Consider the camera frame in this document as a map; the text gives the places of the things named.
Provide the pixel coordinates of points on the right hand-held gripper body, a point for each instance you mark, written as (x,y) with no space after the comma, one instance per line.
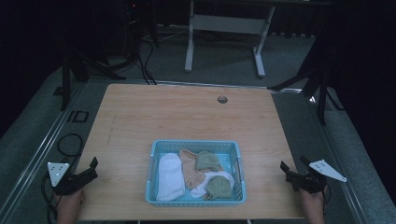
(311,180)

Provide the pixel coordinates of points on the green sock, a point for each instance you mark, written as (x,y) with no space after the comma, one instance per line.
(219,188)
(207,161)

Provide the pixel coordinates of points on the black metal stand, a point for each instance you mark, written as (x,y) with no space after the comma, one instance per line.
(317,77)
(77,67)

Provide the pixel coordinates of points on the green cloth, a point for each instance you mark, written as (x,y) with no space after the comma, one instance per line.
(199,188)

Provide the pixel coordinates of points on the large white sock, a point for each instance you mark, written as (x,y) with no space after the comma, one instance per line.
(169,177)

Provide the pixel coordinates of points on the light blue plastic basket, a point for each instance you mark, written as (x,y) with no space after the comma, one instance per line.
(236,174)

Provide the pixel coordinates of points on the metal floor rail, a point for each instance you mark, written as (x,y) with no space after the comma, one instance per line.
(37,155)

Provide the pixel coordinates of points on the white metal table frame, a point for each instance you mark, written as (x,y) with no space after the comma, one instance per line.
(229,24)

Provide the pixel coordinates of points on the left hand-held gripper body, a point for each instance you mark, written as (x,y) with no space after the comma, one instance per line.
(67,182)

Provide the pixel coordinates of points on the person's right hand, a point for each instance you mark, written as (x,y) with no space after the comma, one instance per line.
(313,207)

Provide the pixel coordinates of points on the beige sock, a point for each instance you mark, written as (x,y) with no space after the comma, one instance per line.
(190,171)

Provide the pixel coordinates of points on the person's left hand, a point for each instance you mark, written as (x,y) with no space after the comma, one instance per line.
(69,203)

